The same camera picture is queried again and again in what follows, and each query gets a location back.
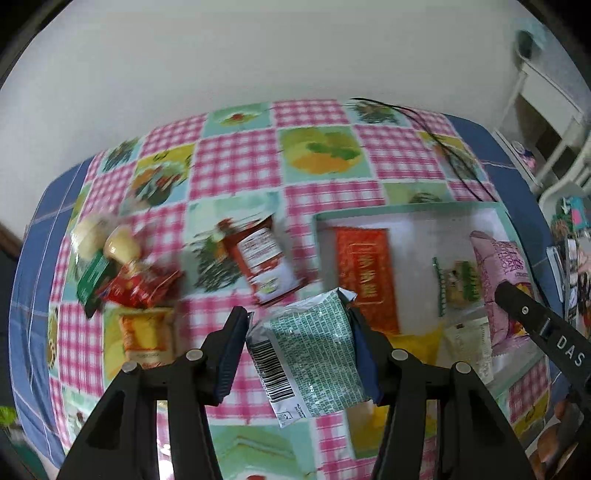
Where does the dark red white-label packet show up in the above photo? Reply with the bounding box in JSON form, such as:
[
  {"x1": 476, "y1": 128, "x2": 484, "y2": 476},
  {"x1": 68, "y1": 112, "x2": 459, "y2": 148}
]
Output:
[{"x1": 222, "y1": 215, "x2": 304, "y2": 305}]

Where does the green cow cookie packet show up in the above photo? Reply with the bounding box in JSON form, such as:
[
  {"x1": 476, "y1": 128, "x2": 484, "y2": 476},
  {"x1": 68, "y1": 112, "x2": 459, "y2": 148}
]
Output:
[{"x1": 432, "y1": 257, "x2": 482, "y2": 318}]

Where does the black cable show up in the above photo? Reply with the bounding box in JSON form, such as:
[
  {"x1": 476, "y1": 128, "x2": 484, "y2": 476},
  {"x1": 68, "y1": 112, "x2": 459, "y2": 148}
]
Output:
[{"x1": 351, "y1": 96, "x2": 500, "y2": 204}]

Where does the blue bed sheet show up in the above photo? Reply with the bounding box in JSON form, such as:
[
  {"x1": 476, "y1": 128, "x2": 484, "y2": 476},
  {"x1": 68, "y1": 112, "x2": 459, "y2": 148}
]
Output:
[{"x1": 9, "y1": 100, "x2": 562, "y2": 465}]

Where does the green white snack bag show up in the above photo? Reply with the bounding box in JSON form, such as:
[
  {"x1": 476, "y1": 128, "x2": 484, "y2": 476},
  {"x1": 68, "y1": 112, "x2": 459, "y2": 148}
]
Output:
[{"x1": 246, "y1": 288, "x2": 369, "y2": 428}]

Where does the white teal-rimmed box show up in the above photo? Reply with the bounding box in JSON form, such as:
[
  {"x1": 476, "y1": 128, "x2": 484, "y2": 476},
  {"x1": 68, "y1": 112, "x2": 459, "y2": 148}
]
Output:
[{"x1": 312, "y1": 200, "x2": 553, "y2": 402}]

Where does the purple snack bag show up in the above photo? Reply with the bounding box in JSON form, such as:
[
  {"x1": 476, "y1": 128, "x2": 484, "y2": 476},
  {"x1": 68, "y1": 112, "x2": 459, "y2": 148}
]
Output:
[{"x1": 470, "y1": 231, "x2": 534, "y2": 351}]

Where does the red crinkled snack packet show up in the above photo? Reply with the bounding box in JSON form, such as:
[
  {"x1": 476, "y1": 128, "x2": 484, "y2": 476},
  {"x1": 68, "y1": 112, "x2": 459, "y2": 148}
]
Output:
[{"x1": 98, "y1": 261, "x2": 183, "y2": 309}]

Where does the pink checkered tablecloth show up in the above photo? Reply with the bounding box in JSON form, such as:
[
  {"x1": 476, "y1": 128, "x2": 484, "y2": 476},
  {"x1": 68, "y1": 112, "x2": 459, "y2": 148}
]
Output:
[{"x1": 43, "y1": 98, "x2": 555, "y2": 480}]

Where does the red gold snack packet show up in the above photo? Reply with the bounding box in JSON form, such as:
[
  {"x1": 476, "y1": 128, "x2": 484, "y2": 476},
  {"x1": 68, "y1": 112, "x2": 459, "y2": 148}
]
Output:
[{"x1": 332, "y1": 227, "x2": 400, "y2": 335}]

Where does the white round bun packet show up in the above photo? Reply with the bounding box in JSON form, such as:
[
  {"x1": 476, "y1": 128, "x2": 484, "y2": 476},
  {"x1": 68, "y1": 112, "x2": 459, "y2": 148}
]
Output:
[{"x1": 70, "y1": 212, "x2": 117, "y2": 261}]

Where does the yellow pudding cup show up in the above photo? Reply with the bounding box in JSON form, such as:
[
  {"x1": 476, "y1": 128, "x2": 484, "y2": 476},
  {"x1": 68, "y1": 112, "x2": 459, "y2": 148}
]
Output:
[{"x1": 103, "y1": 225, "x2": 141, "y2": 265}]

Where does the green snack bar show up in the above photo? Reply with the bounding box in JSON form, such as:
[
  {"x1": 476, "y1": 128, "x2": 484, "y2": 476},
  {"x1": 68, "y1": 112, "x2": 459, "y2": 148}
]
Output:
[{"x1": 76, "y1": 251, "x2": 118, "y2": 319}]

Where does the white cream snack packet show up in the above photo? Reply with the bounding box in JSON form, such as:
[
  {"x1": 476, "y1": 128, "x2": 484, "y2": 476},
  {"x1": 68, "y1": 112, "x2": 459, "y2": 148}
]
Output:
[{"x1": 444, "y1": 317, "x2": 494, "y2": 385}]

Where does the orange yellow snack bag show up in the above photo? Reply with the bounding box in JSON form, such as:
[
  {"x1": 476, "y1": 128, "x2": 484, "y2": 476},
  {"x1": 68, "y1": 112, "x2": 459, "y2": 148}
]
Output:
[{"x1": 118, "y1": 307, "x2": 175, "y2": 369}]

